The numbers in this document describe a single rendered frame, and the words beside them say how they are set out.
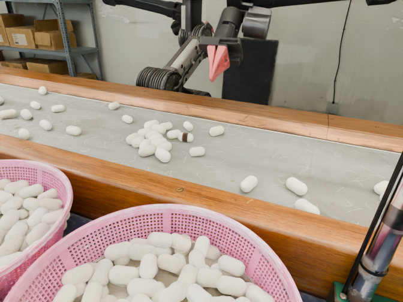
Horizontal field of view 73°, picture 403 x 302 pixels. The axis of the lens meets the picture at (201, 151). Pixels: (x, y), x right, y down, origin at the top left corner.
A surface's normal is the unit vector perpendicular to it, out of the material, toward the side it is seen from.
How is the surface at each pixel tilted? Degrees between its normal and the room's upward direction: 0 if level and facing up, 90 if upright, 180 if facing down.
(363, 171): 0
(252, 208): 0
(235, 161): 0
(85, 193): 90
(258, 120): 45
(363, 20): 90
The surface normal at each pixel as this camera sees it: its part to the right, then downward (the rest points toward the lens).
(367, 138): -0.24, -0.32
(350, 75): -0.35, 0.44
